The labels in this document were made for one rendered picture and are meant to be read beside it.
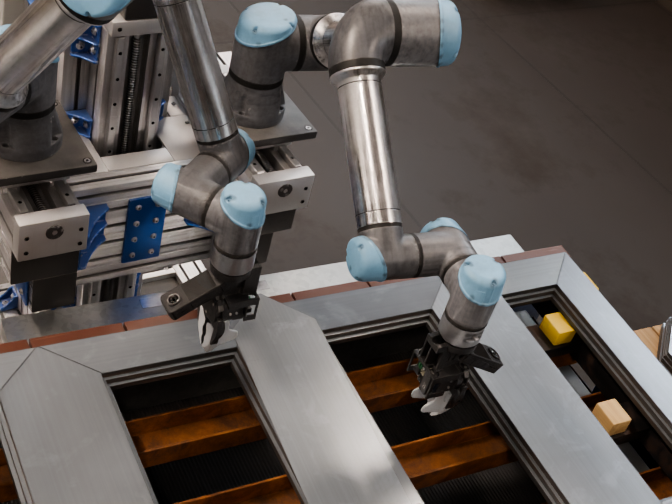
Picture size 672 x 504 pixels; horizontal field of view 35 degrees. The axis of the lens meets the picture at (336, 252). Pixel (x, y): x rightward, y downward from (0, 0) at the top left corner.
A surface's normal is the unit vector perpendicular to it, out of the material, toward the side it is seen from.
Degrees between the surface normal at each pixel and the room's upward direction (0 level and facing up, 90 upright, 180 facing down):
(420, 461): 0
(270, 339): 0
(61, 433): 0
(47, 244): 90
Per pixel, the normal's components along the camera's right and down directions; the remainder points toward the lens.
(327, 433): 0.22, -0.74
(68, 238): 0.49, 0.65
